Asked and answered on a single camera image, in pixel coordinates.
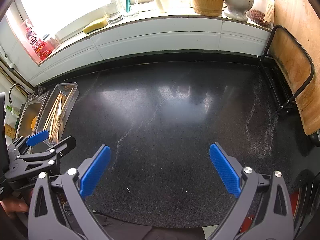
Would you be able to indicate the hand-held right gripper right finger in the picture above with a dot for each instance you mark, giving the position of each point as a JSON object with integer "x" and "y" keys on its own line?
{"x": 225, "y": 172}

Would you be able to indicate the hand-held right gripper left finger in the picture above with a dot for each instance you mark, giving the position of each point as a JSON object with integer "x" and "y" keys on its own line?
{"x": 96, "y": 172}

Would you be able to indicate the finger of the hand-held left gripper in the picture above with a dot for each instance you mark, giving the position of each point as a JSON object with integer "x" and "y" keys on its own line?
{"x": 62, "y": 147}
{"x": 37, "y": 138}

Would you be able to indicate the pile of wooden chopsticks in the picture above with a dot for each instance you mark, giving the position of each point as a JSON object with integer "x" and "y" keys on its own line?
{"x": 53, "y": 115}

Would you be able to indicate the clear plastic container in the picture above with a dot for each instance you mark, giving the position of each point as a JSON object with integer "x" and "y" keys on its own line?
{"x": 70, "y": 100}

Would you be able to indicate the person's left hand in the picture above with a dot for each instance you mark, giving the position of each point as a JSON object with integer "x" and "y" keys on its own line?
{"x": 15, "y": 206}

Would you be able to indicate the green and white bottle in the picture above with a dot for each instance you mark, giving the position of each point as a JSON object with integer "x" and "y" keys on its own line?
{"x": 12, "y": 110}

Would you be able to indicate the orange cup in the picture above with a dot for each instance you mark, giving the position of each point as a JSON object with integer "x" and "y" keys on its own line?
{"x": 34, "y": 123}

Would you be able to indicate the steel sink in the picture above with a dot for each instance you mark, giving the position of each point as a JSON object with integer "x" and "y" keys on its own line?
{"x": 27, "y": 115}

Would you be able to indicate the steel faucet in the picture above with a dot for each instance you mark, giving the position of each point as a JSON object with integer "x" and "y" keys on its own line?
{"x": 17, "y": 84}

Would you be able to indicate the red plastic object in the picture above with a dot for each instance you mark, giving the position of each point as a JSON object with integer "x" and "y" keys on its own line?
{"x": 250, "y": 221}

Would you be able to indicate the red dish soap bottle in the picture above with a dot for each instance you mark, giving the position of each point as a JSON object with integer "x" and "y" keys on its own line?
{"x": 37, "y": 45}

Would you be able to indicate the glass jar dark lid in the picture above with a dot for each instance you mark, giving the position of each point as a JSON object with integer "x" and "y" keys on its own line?
{"x": 52, "y": 43}

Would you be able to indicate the yellow sponge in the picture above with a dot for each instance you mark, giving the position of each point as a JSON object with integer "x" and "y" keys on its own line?
{"x": 95, "y": 25}

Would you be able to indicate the wooden cutting board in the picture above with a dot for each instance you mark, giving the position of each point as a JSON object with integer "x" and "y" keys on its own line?
{"x": 297, "y": 42}

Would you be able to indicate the clear drinking glass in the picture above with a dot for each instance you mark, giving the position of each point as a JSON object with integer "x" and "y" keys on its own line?
{"x": 113, "y": 7}

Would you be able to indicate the glass jar chili flakes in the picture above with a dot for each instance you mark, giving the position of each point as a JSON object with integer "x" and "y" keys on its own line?
{"x": 261, "y": 12}

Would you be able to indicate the stone mortar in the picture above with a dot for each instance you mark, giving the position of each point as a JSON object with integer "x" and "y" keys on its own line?
{"x": 237, "y": 3}

